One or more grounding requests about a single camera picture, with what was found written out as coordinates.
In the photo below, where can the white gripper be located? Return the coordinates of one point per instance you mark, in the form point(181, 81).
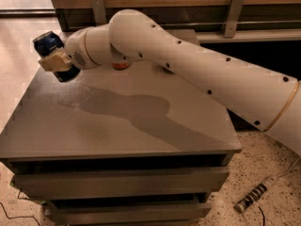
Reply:
point(75, 49)

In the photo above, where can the blue pepsi can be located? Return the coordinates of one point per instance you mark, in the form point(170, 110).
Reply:
point(50, 42)

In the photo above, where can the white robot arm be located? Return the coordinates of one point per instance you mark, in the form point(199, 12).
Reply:
point(268, 100)

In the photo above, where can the red coca-cola can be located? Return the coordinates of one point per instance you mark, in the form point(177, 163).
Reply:
point(120, 66)

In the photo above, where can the grey drawer cabinet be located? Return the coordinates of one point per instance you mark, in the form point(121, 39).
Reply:
point(138, 119)

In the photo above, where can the lower grey drawer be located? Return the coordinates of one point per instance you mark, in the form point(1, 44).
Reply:
point(131, 214)

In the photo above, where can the grey drawer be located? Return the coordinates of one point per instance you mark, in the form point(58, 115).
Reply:
point(131, 214)
point(120, 183)

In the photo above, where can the top grey drawer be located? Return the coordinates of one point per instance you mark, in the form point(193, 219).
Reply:
point(120, 183)

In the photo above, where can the white power strip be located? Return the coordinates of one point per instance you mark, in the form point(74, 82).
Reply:
point(255, 194)

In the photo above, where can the right metal bracket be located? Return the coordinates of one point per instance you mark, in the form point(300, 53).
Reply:
point(233, 14)

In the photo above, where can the horizontal metal rail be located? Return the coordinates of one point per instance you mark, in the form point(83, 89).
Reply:
point(218, 26)

